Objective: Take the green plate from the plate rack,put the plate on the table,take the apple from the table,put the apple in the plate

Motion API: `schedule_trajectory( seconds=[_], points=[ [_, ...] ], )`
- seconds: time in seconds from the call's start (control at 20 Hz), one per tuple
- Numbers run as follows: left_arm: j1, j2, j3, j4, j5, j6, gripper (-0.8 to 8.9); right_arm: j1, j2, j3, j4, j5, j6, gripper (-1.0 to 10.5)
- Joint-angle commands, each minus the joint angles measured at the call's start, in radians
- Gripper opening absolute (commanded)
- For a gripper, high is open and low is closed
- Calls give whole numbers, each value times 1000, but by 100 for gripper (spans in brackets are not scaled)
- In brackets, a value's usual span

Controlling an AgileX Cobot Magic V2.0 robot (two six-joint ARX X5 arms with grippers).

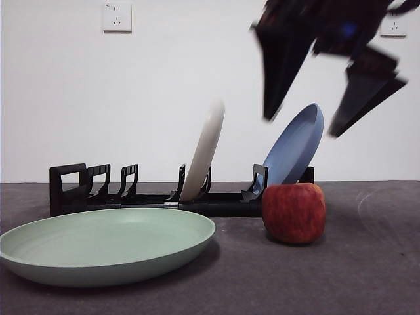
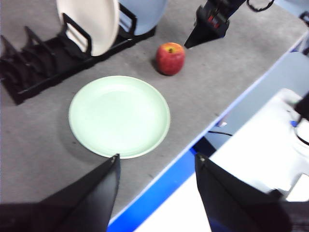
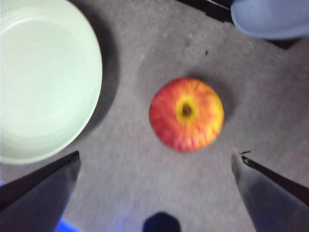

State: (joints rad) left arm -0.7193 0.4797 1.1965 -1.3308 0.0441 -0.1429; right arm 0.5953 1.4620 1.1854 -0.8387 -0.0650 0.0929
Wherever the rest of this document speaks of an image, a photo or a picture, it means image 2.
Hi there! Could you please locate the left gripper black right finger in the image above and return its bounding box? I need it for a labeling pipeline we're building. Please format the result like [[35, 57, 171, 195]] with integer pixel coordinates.
[[194, 152, 309, 232]]

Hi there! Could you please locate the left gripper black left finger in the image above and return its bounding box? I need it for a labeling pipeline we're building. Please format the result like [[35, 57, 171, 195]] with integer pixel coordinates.
[[0, 153, 121, 232]]

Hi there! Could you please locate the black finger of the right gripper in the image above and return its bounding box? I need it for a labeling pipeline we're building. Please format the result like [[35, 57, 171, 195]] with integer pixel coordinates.
[[184, 22, 222, 49]]

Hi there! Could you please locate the red yellow apple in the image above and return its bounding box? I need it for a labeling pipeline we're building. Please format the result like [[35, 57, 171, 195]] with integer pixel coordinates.
[[155, 42, 186, 76]]

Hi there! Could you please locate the light green plate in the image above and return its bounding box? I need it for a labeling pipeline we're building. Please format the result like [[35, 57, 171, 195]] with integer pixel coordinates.
[[69, 75, 171, 160]]

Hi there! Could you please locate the blue plate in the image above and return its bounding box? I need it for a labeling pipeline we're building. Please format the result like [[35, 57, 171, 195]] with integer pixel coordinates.
[[118, 0, 169, 36]]

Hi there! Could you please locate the cream white plate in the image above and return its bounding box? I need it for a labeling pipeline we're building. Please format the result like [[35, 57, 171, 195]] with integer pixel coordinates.
[[56, 0, 120, 57]]

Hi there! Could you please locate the black plate rack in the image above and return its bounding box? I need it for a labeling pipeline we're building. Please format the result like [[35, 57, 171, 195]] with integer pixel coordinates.
[[0, 2, 157, 106]]

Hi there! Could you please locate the white base unit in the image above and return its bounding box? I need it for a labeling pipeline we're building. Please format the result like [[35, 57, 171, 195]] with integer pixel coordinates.
[[135, 88, 309, 232]]

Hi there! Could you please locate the black cable loop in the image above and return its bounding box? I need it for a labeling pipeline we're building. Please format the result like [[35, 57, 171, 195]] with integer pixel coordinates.
[[246, 0, 276, 12]]

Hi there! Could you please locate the thin black cable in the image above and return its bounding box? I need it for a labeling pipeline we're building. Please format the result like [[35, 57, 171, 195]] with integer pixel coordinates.
[[208, 130, 233, 137]]

